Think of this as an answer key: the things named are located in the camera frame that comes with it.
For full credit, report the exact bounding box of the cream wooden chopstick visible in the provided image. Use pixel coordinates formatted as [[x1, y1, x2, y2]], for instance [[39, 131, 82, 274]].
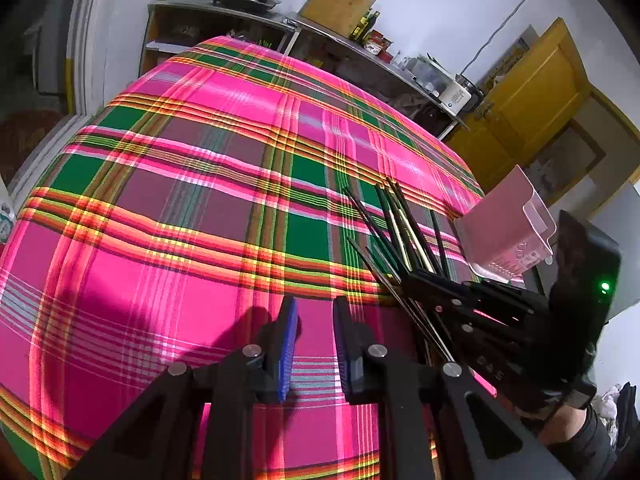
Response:
[[387, 198, 416, 271]]

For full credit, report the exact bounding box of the metal kitchen shelf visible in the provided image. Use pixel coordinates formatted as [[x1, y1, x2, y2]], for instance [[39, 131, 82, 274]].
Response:
[[139, 0, 469, 140]]

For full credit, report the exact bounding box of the person's right hand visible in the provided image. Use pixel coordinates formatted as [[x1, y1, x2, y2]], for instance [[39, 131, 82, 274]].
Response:
[[514, 404, 587, 446]]

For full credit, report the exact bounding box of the black chopstick far right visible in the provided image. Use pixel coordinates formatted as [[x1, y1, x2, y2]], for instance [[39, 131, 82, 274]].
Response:
[[430, 209, 450, 280]]

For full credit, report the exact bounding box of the pink plaid tablecloth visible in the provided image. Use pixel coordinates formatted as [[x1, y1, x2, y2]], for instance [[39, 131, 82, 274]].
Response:
[[1, 37, 483, 479]]

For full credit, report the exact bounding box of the white electric kettle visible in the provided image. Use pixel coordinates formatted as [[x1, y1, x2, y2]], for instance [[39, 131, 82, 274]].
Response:
[[439, 74, 485, 116]]

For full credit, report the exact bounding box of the yellow wooden door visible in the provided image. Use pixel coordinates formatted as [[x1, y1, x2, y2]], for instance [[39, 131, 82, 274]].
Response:
[[445, 18, 591, 192]]

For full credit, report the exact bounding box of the red lidded jar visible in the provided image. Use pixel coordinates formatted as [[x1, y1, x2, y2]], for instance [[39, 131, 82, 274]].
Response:
[[362, 30, 392, 56]]

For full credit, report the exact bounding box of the dark oil bottle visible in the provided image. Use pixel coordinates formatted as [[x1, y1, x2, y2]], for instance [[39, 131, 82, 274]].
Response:
[[349, 10, 380, 44]]

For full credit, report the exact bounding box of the wooden cutting board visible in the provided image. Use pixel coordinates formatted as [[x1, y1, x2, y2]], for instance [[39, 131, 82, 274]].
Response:
[[298, 0, 376, 38]]

